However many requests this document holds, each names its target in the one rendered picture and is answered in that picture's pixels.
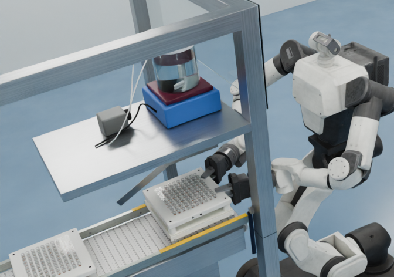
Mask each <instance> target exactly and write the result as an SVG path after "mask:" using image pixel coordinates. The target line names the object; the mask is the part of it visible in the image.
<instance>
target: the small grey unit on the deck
mask: <svg viewBox="0 0 394 277"><path fill-rule="evenodd" d="M127 112H128V109H124V110H123V109H122V108H121V107H120V106H116V107H113V108H110V109H108V110H105V111H102V112H99V113H97V114H96V116H97V121H98V125H99V128H100V130H101V131H102V132H103V133H104V135H105V136H110V135H112V134H116V133H118V132H119V131H120V129H121V127H122V125H123V123H124V120H125V117H126V115H127ZM131 119H132V117H131V113H130V111H129V113H128V116H127V119H126V121H125V124H124V126H123V128H122V129H124V128H125V127H127V126H128V125H129V123H128V121H129V120H131Z"/></svg>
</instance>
